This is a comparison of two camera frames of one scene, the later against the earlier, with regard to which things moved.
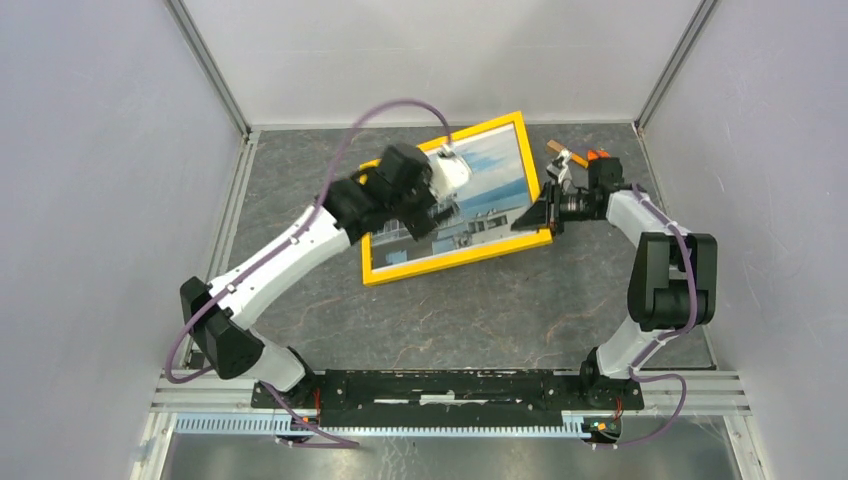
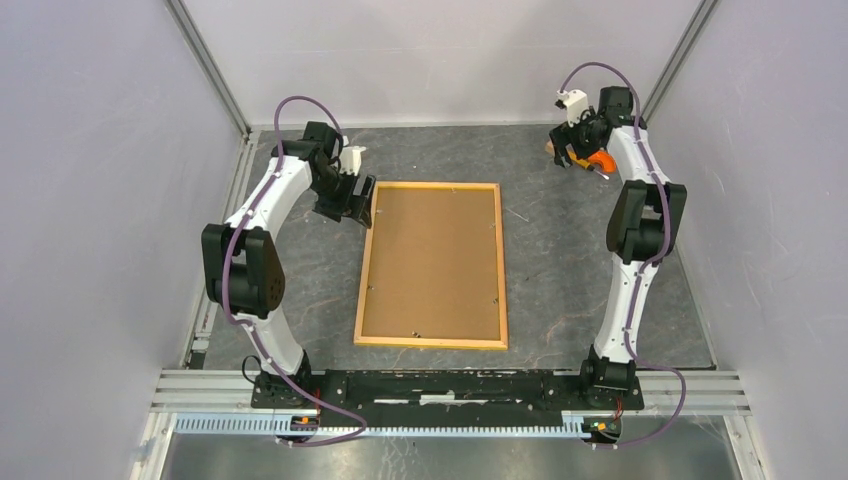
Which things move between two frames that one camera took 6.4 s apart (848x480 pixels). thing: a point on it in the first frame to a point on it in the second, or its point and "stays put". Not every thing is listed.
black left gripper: (423, 221) to (354, 207)
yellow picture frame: (503, 177) to (434, 267)
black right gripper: (537, 215) to (563, 135)
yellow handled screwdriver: (577, 158) stays put
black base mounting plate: (453, 398) stays put
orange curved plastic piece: (594, 155) stays put
